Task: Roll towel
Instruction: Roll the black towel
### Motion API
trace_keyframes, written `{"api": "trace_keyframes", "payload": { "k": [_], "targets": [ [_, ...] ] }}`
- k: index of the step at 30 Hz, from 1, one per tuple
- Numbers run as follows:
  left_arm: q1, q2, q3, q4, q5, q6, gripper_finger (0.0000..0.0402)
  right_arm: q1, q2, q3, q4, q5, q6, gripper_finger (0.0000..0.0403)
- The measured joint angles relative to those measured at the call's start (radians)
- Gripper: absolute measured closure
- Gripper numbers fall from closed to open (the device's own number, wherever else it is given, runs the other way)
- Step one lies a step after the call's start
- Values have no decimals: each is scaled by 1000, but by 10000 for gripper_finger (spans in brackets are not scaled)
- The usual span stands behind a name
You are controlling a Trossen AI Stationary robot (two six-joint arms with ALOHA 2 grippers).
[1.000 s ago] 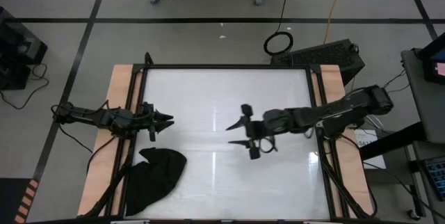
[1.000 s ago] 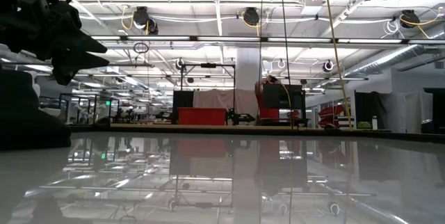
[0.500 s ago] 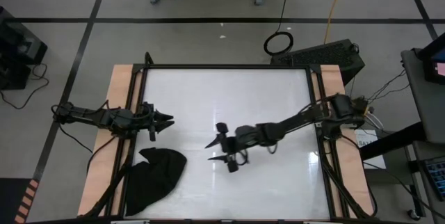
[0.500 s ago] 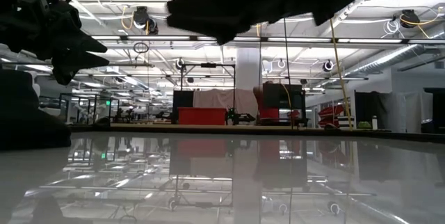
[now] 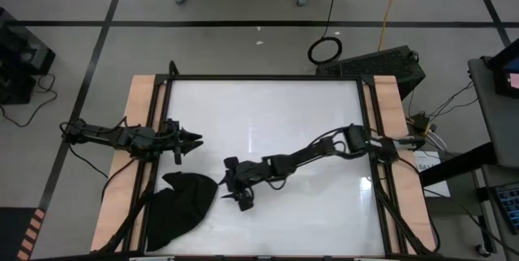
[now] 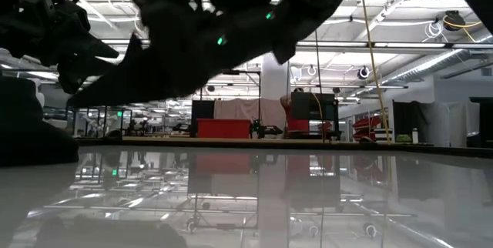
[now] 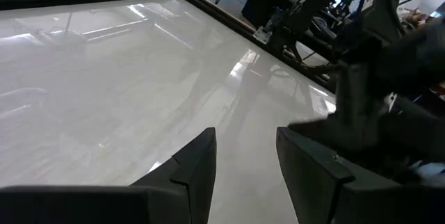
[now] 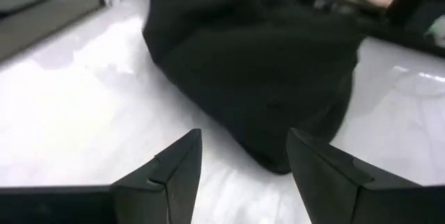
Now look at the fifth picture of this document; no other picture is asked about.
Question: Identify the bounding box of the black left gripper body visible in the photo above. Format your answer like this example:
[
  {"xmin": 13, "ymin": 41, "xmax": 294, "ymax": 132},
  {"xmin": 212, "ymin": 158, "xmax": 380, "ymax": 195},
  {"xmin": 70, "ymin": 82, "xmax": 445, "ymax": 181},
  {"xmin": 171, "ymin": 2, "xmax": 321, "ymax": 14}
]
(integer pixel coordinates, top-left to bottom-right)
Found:
[{"xmin": 156, "ymin": 118, "xmax": 187, "ymax": 165}]

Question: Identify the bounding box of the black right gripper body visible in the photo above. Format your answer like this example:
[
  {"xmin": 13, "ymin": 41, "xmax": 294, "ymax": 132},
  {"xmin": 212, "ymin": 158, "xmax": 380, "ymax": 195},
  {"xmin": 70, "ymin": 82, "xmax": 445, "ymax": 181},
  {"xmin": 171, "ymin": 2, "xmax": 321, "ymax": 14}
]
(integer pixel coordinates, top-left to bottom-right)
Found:
[{"xmin": 225, "ymin": 156, "xmax": 272, "ymax": 212}]

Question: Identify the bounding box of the black towel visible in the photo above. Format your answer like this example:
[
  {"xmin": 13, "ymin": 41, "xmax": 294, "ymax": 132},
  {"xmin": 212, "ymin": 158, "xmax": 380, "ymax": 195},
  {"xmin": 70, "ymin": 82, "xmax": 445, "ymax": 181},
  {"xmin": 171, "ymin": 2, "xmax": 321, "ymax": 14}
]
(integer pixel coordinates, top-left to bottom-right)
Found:
[{"xmin": 145, "ymin": 171, "xmax": 219, "ymax": 253}]

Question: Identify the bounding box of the plywood table board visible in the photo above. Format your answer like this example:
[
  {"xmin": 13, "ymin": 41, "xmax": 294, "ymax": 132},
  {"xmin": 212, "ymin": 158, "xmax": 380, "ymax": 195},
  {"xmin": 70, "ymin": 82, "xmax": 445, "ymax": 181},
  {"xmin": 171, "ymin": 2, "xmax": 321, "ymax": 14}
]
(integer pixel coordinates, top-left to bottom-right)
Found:
[{"xmin": 89, "ymin": 75, "xmax": 437, "ymax": 254}]

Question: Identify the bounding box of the black equipment cart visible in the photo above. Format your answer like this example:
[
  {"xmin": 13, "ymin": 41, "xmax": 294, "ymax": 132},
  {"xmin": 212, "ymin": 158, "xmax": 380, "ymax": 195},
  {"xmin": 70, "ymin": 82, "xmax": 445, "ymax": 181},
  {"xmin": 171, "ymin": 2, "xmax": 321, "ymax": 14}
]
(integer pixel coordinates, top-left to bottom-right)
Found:
[{"xmin": 0, "ymin": 7, "xmax": 57, "ymax": 106}]

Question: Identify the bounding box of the black hazard-striped floor mat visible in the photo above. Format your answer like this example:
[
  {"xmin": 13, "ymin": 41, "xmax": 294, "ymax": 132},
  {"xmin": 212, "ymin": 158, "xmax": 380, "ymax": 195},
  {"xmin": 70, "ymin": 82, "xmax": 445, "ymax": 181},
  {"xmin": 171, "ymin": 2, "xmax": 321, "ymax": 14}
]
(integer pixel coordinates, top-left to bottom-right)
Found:
[{"xmin": 0, "ymin": 207, "xmax": 46, "ymax": 261}]

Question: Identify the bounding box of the white paper sheet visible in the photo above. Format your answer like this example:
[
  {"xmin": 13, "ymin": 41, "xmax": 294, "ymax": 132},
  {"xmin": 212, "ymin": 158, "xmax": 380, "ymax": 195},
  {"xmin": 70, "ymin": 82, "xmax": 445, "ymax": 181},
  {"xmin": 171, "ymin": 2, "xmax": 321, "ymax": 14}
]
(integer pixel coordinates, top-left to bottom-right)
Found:
[{"xmin": 413, "ymin": 150, "xmax": 451, "ymax": 198}]

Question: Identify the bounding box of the black wheeled stand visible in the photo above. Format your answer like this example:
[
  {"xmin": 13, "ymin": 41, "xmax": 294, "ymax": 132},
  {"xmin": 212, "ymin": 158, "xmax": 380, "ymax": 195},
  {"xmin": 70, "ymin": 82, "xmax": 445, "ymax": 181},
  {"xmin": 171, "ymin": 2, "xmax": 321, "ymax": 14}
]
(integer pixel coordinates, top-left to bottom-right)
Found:
[{"xmin": 419, "ymin": 141, "xmax": 500, "ymax": 254}]

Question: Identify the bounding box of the grey side table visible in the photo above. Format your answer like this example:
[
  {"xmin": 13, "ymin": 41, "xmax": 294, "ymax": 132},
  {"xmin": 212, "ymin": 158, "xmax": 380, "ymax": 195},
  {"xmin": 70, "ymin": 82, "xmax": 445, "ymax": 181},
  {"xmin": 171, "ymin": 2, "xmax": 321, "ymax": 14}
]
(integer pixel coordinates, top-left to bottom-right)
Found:
[{"xmin": 468, "ymin": 56, "xmax": 519, "ymax": 169}]

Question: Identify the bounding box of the keyboard with blue keys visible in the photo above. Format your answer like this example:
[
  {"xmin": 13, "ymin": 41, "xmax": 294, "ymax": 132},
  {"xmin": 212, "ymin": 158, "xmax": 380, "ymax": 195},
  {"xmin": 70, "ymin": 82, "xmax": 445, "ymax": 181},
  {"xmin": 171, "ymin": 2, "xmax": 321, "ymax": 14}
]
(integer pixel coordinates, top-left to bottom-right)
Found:
[{"xmin": 492, "ymin": 183, "xmax": 519, "ymax": 236}]

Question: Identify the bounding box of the black monitor with lit screen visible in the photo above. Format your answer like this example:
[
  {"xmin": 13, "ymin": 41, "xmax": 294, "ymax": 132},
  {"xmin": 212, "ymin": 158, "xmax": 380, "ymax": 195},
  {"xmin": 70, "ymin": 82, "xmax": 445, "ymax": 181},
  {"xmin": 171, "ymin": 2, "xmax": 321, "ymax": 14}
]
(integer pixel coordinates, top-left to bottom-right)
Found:
[{"xmin": 486, "ymin": 37, "xmax": 519, "ymax": 100}]

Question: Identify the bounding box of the black coiled hanging cable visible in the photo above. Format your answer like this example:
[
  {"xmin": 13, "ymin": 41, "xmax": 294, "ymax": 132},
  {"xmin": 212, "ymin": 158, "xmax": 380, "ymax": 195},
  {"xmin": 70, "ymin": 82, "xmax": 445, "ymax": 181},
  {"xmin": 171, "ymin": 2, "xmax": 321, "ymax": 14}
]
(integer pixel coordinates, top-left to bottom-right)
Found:
[{"xmin": 307, "ymin": 0, "xmax": 344, "ymax": 66}]

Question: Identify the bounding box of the yellow hanging cable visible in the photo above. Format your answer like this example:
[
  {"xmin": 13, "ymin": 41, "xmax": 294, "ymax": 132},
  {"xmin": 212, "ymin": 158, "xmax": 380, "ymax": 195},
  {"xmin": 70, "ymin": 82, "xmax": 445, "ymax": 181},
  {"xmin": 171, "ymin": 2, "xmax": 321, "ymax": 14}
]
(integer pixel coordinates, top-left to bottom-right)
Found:
[{"xmin": 378, "ymin": 0, "xmax": 406, "ymax": 52}]

